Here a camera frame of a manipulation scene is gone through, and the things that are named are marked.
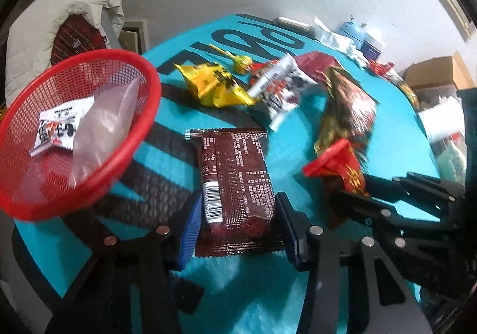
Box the small red snack packet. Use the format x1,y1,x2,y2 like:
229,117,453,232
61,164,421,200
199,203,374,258
302,138,369,198

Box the gold cereal snack bag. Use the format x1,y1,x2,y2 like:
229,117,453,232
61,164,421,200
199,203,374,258
314,66,378,161

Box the white black snack packet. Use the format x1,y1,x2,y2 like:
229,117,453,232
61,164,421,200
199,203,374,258
247,54,318,131

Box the clear plastic candy bag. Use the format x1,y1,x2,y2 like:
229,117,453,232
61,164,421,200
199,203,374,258
69,77,141,188

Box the large red snack bag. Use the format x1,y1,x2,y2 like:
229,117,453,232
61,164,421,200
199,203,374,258
294,51,341,86

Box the yellow snack packet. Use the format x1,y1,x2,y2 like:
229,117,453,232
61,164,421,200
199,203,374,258
174,63,256,108

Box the yellow lollipop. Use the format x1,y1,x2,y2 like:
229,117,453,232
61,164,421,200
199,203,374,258
209,44,254,75

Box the white peanut snack packet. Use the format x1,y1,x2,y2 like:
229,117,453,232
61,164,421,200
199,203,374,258
30,96,95,157

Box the yellow snack bag at edge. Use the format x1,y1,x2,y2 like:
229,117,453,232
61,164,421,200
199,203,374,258
396,76,419,111

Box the cardboard box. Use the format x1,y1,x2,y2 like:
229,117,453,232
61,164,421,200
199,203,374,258
404,51,476,90

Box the red candy wrapper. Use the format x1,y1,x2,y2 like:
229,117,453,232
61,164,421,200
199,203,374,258
368,60,394,76

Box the small red cartoon packet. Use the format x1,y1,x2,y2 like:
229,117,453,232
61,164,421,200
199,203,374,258
249,60,278,86

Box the red mesh basket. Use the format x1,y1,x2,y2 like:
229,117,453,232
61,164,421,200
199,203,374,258
1,49,162,221

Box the dark blue white-lid jar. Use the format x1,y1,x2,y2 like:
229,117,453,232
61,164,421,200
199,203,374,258
361,34,382,61

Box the crumpled white tissue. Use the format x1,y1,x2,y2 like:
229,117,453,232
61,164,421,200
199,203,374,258
314,16,369,69

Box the blue deer humidifier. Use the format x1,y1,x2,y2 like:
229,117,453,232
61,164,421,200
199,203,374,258
336,14,367,49

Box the white remote control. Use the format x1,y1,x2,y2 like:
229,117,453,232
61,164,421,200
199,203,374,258
272,17,315,37

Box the grey chair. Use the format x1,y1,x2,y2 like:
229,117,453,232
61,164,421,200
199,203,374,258
101,8,121,49

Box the red plaid scarf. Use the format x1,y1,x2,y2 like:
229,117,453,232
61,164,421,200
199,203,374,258
50,14,107,65

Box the white quilted jacket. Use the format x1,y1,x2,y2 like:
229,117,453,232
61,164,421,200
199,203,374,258
5,0,125,106

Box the wall intercom panel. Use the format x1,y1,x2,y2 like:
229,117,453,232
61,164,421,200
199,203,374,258
439,0,476,42

